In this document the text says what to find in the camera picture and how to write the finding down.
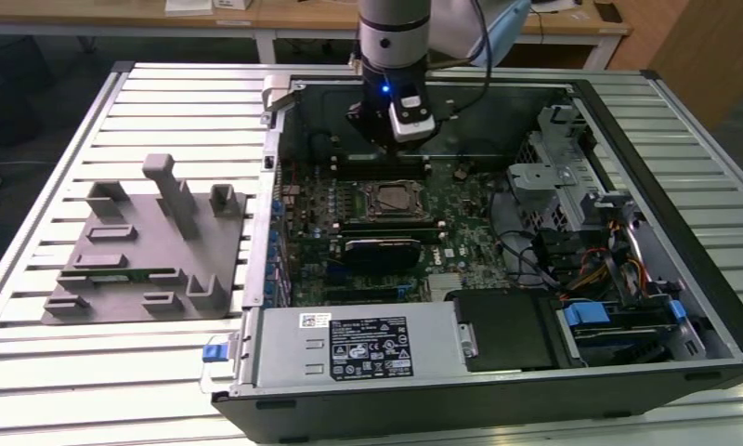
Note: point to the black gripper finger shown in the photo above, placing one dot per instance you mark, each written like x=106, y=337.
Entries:
x=412, y=153
x=372, y=123

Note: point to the silver CPU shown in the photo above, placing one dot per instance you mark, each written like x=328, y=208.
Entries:
x=397, y=198

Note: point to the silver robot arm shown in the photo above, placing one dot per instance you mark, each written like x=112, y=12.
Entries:
x=393, y=32

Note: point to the CPU socket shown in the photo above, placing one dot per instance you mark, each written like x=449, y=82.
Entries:
x=368, y=215

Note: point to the green motherboard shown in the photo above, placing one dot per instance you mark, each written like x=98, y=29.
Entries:
x=471, y=218

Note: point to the black graphics card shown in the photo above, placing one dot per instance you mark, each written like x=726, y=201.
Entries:
x=381, y=255

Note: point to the perforated metal drive cage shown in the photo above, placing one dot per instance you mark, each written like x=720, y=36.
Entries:
x=555, y=155

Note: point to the pale blue teach pendant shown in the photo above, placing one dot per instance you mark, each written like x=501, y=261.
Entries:
x=501, y=32

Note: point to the silver chipset heatsink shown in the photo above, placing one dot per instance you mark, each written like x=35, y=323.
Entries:
x=447, y=285

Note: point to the white cardboard box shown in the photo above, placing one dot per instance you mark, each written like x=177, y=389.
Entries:
x=235, y=3
x=189, y=5

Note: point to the black expansion slot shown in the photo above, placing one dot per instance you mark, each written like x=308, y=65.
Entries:
x=359, y=295

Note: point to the black phone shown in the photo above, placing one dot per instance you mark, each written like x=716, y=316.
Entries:
x=611, y=11

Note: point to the black plastic shroud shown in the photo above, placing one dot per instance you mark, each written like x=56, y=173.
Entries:
x=508, y=334

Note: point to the grey power supply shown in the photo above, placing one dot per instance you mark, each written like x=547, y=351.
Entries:
x=285, y=334

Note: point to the blue disk carrier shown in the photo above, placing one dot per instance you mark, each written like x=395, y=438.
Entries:
x=585, y=316

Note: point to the grey parts rack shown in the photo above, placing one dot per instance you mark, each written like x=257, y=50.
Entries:
x=155, y=255

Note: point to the wooden desk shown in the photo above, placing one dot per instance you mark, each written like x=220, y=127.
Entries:
x=99, y=18

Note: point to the wooden cabinet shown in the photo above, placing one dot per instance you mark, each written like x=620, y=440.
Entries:
x=707, y=56

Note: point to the green RAM stick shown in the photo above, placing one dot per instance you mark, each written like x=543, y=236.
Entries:
x=124, y=278

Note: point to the blue case latch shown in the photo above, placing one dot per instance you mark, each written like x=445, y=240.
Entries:
x=216, y=354

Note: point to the blue drive bay clip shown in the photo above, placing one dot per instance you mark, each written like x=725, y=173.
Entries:
x=677, y=310

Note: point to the black PC case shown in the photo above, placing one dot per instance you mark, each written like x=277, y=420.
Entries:
x=409, y=418

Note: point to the white wrist camera black face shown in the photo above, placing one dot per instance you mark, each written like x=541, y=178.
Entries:
x=412, y=123

